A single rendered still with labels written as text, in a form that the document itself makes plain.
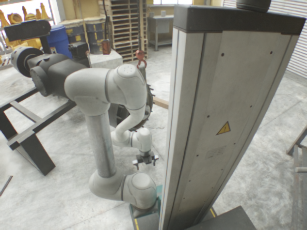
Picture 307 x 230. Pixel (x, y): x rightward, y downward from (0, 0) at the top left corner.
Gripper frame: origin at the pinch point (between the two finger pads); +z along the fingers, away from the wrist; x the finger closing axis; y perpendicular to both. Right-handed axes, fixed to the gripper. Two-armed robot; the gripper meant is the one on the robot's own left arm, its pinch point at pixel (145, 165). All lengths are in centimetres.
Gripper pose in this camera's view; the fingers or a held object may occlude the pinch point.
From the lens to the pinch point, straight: 135.9
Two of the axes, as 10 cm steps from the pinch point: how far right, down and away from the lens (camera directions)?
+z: 0.0, 7.8, 6.3
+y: -3.0, -6.0, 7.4
